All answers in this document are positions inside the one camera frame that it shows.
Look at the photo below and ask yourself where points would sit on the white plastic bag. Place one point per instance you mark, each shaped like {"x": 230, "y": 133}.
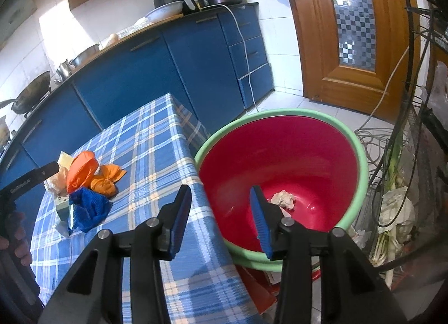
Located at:
{"x": 142, "y": 23}

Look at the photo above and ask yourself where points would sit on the orange cloth mitt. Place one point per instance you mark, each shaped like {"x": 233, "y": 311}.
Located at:
{"x": 82, "y": 170}

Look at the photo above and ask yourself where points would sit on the clear plastic wrapper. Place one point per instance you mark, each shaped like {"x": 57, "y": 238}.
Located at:
{"x": 56, "y": 180}

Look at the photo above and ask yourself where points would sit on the steel pot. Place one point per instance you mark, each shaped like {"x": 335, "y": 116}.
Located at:
{"x": 64, "y": 70}

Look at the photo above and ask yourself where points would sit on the person's left hand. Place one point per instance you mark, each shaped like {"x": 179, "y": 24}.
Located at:
{"x": 21, "y": 236}

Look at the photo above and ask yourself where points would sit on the green onion bunch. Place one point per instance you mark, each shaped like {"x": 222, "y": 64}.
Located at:
{"x": 394, "y": 156}

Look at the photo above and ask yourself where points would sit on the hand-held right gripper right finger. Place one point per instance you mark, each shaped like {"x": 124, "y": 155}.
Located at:
{"x": 260, "y": 222}

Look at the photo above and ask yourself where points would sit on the red plastic stool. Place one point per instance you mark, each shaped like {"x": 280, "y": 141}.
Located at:
{"x": 252, "y": 285}

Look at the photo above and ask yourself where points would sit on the white tissue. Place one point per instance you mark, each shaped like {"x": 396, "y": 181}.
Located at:
{"x": 283, "y": 200}

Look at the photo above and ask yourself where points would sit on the blue kitchen cabinet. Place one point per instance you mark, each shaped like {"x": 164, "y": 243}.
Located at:
{"x": 140, "y": 65}

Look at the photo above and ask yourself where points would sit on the white bowl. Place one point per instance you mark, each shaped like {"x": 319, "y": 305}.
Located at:
{"x": 164, "y": 11}

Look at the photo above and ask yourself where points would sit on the blue plaid tablecloth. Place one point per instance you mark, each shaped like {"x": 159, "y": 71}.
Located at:
{"x": 157, "y": 142}

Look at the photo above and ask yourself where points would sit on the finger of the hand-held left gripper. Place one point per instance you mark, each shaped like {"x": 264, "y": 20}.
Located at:
{"x": 47, "y": 170}

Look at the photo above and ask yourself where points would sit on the steel basin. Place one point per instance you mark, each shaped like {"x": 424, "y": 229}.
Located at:
{"x": 85, "y": 56}

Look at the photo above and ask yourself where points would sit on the red basin with green rim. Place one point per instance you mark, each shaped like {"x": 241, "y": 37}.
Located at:
{"x": 297, "y": 156}

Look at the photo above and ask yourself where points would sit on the blue mesh cloth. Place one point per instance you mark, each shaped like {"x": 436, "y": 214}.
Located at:
{"x": 89, "y": 208}

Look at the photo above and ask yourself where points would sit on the pale yellow sponge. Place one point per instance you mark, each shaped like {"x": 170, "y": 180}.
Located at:
{"x": 65, "y": 160}

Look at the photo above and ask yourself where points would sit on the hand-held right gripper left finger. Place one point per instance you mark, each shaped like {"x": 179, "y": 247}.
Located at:
{"x": 176, "y": 222}

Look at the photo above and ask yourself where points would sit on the orange wrapper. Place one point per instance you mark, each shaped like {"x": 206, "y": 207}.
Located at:
{"x": 103, "y": 184}

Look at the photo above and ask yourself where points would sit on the black wok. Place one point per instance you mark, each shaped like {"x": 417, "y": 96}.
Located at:
{"x": 31, "y": 91}

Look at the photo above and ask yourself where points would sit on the wooden door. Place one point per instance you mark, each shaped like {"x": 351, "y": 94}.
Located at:
{"x": 315, "y": 65}

